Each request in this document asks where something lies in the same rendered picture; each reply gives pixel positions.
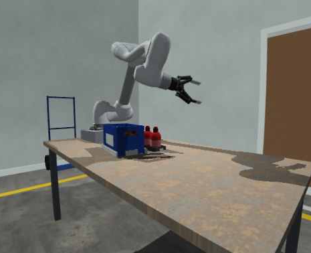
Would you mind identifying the brown bottle with green cap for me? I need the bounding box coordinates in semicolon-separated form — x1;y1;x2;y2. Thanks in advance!
124;131;132;136

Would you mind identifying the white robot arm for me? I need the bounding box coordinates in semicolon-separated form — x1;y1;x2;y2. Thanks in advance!
89;32;172;131

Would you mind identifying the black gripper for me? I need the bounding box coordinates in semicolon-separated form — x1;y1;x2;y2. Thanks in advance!
168;76;202;104

